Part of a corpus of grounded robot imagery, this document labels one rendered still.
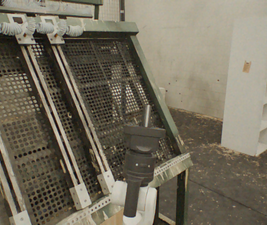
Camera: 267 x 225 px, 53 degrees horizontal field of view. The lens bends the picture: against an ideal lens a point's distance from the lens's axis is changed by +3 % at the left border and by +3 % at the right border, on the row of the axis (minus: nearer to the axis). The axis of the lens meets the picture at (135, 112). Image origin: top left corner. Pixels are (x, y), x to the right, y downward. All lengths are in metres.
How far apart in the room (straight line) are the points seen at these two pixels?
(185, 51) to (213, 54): 0.75
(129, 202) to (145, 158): 0.12
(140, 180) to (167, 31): 6.44
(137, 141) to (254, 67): 3.75
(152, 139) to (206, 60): 5.69
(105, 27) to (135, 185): 1.63
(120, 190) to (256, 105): 3.80
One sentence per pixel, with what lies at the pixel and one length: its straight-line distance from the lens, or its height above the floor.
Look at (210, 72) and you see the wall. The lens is 6.34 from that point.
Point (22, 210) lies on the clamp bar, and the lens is 1.46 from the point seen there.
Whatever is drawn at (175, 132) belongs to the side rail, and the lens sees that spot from 2.23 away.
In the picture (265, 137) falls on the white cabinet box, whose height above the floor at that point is 0.15.
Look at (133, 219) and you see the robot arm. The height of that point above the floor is 1.31.
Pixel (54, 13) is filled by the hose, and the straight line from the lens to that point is 1.76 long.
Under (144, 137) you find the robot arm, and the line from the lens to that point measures 0.73.
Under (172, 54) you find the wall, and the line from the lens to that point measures 6.93.
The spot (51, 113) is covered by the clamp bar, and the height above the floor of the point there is 1.39.
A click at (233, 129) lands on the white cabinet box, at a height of 0.36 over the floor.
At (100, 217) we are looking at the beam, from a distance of 1.66.
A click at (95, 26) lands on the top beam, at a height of 1.90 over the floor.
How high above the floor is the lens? 1.83
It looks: 16 degrees down
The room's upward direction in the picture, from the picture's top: straight up
